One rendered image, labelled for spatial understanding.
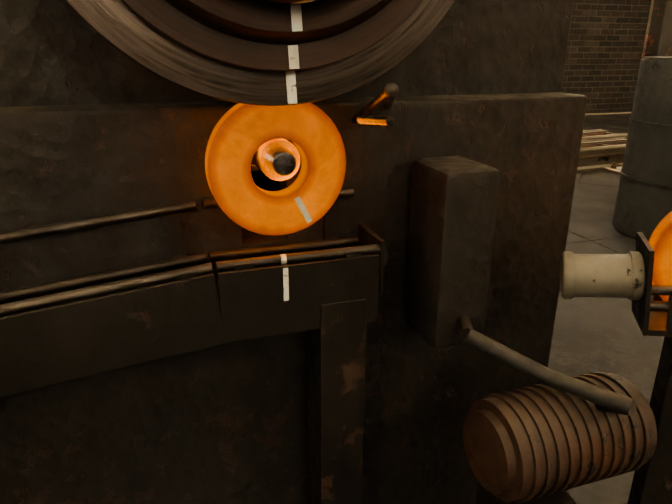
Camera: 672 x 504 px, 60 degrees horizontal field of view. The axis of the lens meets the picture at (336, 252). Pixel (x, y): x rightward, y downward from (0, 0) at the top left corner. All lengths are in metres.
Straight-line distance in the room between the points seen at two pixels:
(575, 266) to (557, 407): 0.17
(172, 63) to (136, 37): 0.04
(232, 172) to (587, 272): 0.44
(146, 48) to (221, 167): 0.13
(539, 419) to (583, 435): 0.06
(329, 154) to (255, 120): 0.09
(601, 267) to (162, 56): 0.55
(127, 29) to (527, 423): 0.59
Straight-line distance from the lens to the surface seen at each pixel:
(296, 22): 0.58
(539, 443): 0.74
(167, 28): 0.58
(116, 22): 0.60
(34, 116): 0.71
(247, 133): 0.63
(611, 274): 0.77
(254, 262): 0.65
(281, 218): 0.65
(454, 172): 0.71
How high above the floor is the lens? 0.94
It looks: 20 degrees down
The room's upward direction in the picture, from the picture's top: straight up
